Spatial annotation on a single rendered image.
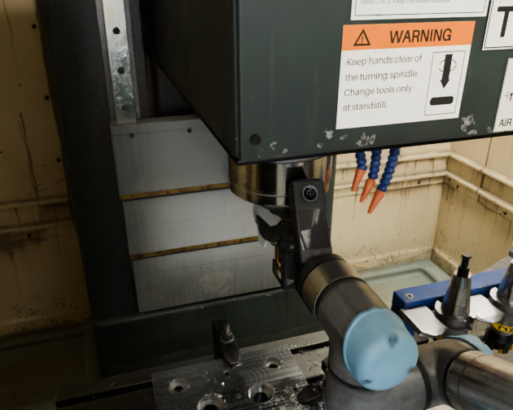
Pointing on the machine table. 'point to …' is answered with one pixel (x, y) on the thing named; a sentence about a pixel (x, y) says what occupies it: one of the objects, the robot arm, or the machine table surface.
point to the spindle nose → (275, 178)
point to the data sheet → (416, 9)
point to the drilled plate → (255, 377)
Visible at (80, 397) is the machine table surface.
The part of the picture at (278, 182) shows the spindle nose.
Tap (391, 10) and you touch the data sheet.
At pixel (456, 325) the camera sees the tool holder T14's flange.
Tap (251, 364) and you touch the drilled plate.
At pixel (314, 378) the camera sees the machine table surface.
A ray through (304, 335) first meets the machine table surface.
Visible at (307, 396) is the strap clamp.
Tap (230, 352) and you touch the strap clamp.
